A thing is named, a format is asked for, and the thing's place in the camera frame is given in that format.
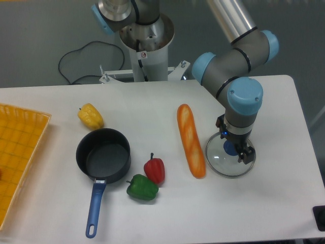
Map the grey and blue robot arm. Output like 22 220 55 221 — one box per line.
91 1 279 164

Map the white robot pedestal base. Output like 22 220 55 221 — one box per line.
99 12 191 84

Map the yellow bell pepper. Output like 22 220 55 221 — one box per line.
78 103 104 130

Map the black saucepan blue handle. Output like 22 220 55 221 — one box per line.
76 128 131 238

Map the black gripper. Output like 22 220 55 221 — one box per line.
216 115 255 163

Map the glass pot lid blue knob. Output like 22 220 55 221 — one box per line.
205 132 256 178

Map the red bell pepper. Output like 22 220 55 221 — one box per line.
144 153 166 185

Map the long orange bread loaf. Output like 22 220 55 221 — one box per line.
177 104 206 179

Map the yellow woven basket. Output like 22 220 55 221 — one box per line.
1 103 51 229

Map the black cable on floor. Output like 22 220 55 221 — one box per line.
58 41 125 85

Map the black object at table edge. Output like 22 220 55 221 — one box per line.
312 205 325 232

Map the green bell pepper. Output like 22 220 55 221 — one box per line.
126 174 159 201

